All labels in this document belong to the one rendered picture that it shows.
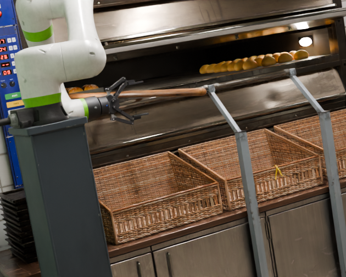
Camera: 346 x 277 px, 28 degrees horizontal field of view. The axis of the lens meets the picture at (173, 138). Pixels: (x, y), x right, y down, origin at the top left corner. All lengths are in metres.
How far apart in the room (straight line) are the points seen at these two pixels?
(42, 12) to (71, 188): 0.70
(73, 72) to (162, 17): 1.45
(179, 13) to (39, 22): 1.22
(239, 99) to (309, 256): 0.95
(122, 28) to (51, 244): 1.56
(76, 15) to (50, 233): 0.76
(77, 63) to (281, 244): 1.56
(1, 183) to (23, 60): 1.20
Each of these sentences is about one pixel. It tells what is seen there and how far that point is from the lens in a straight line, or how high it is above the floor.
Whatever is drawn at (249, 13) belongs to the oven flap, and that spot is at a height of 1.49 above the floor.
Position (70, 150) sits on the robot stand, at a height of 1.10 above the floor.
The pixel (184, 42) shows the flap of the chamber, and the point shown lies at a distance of 3.51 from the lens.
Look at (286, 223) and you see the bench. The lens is 3.38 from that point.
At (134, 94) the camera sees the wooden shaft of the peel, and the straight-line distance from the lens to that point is 3.17.
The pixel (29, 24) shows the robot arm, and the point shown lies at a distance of 2.63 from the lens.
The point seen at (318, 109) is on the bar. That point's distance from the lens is 3.42.
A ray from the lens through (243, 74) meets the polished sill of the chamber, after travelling 3.83.
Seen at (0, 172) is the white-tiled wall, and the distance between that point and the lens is 3.34.
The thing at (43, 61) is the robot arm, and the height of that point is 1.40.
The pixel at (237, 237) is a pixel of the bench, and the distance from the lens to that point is 3.23.
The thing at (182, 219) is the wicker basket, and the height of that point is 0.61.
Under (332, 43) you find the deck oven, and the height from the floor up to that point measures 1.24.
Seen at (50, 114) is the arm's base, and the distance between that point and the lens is 2.24.
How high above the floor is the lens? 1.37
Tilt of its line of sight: 7 degrees down
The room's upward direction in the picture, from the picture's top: 10 degrees counter-clockwise
